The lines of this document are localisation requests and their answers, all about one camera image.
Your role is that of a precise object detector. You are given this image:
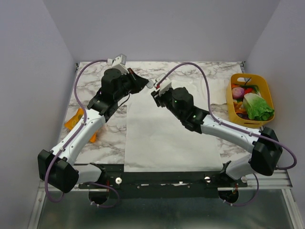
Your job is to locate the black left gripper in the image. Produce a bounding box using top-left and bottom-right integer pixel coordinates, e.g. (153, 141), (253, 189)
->
(114, 68), (149, 102)

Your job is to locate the white t-shirt with flower print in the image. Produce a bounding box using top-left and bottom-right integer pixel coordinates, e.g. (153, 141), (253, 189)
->
(124, 88), (223, 172)

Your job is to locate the round green blue brooch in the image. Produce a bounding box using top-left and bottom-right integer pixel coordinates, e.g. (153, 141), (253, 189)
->
(146, 79), (154, 89)

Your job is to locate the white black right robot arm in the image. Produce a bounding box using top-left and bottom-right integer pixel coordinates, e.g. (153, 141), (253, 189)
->
(151, 87), (283, 187)

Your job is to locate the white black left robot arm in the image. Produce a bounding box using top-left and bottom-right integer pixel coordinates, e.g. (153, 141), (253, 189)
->
(38, 68), (150, 193)

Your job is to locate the purple toy onion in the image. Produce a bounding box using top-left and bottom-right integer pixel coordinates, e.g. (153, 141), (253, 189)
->
(232, 87), (245, 100)

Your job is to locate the red toy tomato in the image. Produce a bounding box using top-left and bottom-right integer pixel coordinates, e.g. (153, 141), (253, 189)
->
(244, 88), (255, 94)

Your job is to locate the green toy cabbage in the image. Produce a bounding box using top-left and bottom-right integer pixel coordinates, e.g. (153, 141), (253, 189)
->
(243, 93), (275, 121)

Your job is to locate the orange snack bag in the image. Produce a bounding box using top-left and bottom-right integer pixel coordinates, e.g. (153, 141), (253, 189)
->
(64, 108), (97, 143)

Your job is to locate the yellow plastic basket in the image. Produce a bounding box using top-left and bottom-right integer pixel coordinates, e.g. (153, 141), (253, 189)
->
(226, 73), (275, 128)

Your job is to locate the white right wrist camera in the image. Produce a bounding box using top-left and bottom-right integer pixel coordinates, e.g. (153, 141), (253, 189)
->
(154, 74), (172, 96)

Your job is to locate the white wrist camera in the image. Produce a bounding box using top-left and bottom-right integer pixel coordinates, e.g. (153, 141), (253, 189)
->
(112, 54), (128, 74)
(154, 74), (172, 96)

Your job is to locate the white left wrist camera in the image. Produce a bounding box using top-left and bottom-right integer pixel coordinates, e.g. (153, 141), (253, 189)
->
(112, 54), (128, 74)

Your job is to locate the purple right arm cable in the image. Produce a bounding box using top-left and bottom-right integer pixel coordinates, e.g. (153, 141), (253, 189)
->
(156, 62), (298, 207)

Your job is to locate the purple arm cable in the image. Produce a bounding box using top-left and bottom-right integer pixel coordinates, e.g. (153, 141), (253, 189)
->
(44, 59), (120, 208)
(156, 62), (298, 207)

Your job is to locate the black mounting base plate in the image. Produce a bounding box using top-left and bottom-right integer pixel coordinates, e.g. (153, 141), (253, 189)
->
(78, 163), (248, 198)

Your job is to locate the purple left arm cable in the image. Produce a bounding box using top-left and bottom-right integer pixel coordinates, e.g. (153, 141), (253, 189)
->
(44, 59), (120, 208)

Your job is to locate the aluminium rail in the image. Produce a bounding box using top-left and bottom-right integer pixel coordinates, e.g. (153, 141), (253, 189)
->
(38, 170), (293, 191)

